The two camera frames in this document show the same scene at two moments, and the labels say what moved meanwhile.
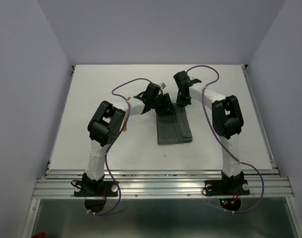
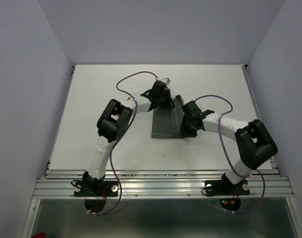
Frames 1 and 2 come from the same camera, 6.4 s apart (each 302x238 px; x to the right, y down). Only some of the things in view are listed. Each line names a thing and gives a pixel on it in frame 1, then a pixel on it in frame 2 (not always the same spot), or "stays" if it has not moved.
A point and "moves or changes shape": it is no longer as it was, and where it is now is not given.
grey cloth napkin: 175,128 moves or changes shape
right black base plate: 226,187 stays
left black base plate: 100,188 stays
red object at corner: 39,235 stays
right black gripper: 181,102 -> 188,133
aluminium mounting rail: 264,184 stays
